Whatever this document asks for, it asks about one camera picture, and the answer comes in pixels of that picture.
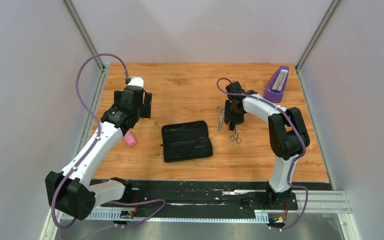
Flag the silver hair scissors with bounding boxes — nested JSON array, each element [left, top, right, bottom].
[[229, 125, 242, 147]]

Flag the black zip tool case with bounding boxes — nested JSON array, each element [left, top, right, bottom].
[[161, 120, 213, 163]]

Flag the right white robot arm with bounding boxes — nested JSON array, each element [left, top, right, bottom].
[[223, 81, 310, 209]]

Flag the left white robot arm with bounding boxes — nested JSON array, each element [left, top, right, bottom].
[[45, 78, 152, 220]]

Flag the pink cylinder tube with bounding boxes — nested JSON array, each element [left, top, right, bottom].
[[123, 131, 137, 147]]

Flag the purple metronome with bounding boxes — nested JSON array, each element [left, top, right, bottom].
[[263, 65, 290, 103]]

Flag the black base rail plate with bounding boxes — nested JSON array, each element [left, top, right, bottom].
[[89, 179, 334, 220]]

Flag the left aluminium frame post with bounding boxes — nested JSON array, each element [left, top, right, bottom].
[[62, 0, 98, 56]]

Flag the aluminium frame post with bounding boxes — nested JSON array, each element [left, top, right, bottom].
[[62, 0, 98, 56], [295, 0, 342, 73]]

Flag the right aluminium frame post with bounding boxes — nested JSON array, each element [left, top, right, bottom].
[[295, 0, 342, 73]]

